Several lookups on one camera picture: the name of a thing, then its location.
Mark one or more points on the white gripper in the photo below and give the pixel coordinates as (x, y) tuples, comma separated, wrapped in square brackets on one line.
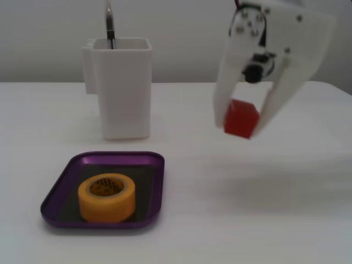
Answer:
[(298, 47)]

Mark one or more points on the red cube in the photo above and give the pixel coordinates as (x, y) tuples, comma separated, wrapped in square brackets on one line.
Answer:
[(242, 118)]

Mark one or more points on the white plastic pen holder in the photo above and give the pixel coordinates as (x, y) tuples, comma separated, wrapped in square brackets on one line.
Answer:
[(125, 96)]

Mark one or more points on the black pen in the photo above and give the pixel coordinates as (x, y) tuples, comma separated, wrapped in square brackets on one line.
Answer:
[(109, 24)]

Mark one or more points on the yellow masking tape roll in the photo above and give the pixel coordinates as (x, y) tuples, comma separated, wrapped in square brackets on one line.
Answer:
[(110, 206)]

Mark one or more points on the purple metal tray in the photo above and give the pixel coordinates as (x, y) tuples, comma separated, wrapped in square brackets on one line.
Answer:
[(55, 202)]

